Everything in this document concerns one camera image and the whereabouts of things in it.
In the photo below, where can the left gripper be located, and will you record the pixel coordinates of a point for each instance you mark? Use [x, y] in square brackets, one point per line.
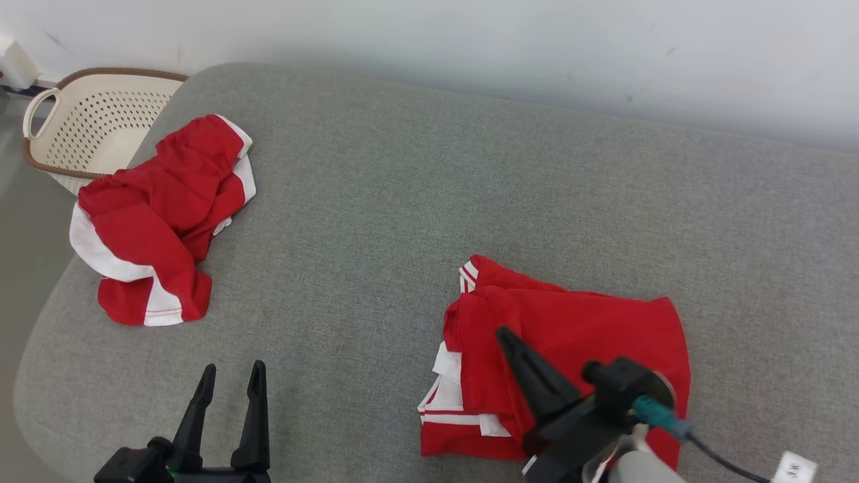
[215, 475]

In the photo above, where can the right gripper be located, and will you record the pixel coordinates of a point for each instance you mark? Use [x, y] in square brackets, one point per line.
[570, 446]

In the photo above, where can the red jersey number 23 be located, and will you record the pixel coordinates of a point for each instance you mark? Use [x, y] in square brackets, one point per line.
[590, 335]

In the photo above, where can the red shorts white trim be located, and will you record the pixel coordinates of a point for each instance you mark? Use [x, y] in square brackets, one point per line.
[154, 228]

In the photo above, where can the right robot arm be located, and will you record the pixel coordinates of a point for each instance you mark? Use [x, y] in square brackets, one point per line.
[644, 469]

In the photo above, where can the cream perforated laundry basket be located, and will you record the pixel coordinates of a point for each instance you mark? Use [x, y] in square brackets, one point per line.
[94, 127]

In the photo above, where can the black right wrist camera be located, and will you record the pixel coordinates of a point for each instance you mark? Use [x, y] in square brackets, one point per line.
[621, 386]

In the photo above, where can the white wall socket box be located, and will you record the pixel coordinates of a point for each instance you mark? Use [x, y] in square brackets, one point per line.
[17, 67]

